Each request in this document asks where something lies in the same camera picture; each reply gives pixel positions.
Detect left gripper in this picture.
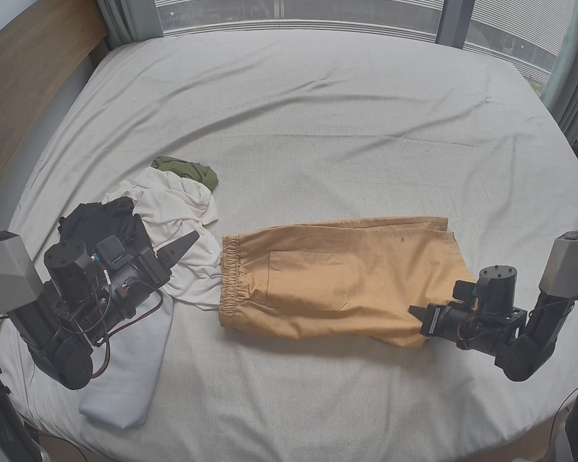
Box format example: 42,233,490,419
106,247,175,317

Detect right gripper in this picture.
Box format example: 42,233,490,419
420,302,474,344

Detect tan shorts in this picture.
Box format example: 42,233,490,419
218,216,465,349

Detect black garment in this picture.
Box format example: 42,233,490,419
58,197,156,259

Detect white garment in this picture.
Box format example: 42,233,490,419
101,168,223,311

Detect pale blue garment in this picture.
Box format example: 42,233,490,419
78,301,174,431

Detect green garment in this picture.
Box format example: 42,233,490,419
152,156,219,192

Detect blue-green curtain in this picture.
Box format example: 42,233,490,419
84,0,167,51
539,0,578,139

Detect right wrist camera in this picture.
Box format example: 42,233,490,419
453,280,478,305

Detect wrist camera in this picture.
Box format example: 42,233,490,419
94,236,127,264
453,280,478,305

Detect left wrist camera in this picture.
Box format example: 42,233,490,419
94,236,127,264

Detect black cable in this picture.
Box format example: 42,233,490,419
89,289,165,380

